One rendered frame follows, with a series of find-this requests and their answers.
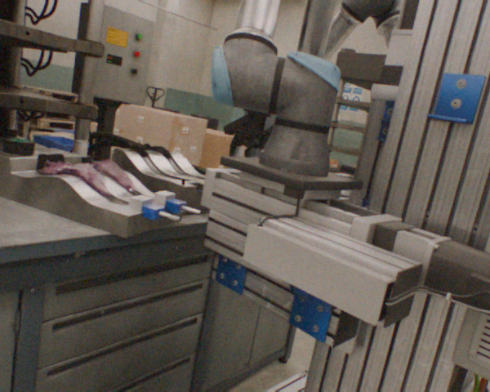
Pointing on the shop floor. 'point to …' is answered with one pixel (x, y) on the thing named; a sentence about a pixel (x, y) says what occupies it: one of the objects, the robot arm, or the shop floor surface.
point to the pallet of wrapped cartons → (162, 130)
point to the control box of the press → (117, 66)
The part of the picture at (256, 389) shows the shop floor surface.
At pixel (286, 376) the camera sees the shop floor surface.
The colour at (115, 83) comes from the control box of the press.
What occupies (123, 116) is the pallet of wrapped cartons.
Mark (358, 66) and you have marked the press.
